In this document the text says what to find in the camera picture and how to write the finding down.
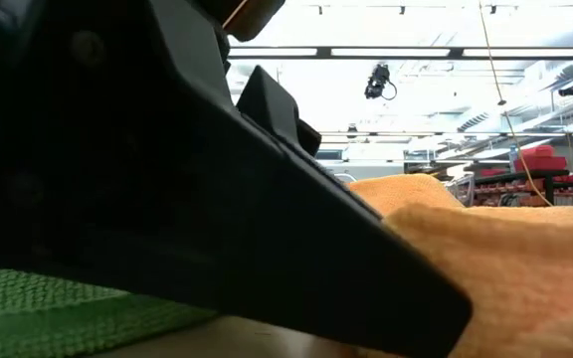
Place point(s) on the red plastic crate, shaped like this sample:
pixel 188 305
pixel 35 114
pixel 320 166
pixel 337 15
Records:
pixel 540 161

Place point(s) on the black background table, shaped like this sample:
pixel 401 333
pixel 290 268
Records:
pixel 540 175

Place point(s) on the green microfiber towel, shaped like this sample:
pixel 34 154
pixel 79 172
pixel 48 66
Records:
pixel 43 318

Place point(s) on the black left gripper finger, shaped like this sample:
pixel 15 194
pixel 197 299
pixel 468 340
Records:
pixel 167 199
pixel 276 109

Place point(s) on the black overhead frame beam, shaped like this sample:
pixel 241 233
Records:
pixel 391 52

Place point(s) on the black overhead camera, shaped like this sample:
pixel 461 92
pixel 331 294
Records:
pixel 377 82

